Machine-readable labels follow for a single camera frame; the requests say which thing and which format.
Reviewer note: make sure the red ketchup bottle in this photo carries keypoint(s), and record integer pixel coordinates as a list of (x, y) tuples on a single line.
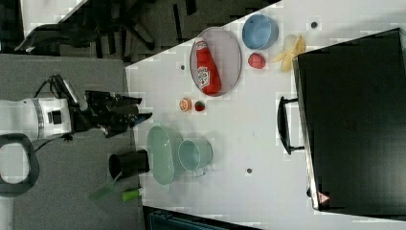
[(207, 68)]

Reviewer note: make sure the blue metal frame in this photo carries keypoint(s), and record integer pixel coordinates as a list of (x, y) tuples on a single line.
[(160, 219)]

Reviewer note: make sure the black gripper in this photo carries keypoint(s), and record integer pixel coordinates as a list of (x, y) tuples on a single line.
[(113, 114)]

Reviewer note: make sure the yellow toy banana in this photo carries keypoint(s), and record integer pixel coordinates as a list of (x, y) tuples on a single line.
[(293, 45)]

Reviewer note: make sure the green spatula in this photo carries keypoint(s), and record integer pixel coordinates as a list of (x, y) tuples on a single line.
[(106, 189)]

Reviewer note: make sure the green mug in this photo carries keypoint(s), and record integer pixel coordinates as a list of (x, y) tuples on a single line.
[(195, 155)]

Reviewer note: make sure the black oven door handle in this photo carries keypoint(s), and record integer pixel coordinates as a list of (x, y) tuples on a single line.
[(283, 125)]

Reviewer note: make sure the grey oval plate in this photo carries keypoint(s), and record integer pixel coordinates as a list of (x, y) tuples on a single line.
[(226, 56)]

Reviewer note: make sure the blue bowl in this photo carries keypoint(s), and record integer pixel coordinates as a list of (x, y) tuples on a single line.
[(260, 32)]

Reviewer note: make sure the bright green marker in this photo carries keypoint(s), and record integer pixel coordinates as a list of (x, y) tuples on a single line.
[(131, 194)]

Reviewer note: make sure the small red toy tomato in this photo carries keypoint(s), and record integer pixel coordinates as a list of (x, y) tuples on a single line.
[(199, 106)]

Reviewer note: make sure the orange slice toy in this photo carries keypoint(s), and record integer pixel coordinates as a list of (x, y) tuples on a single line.
[(185, 104)]

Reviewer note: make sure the black office chair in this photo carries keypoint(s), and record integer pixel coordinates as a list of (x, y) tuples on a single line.
[(78, 23)]

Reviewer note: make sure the green colander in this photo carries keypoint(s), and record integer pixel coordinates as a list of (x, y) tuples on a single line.
[(163, 144)]

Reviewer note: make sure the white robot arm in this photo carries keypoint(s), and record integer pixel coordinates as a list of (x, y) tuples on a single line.
[(45, 119)]

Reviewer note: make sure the red toy strawberry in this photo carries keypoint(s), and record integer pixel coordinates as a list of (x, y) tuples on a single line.
[(256, 61)]

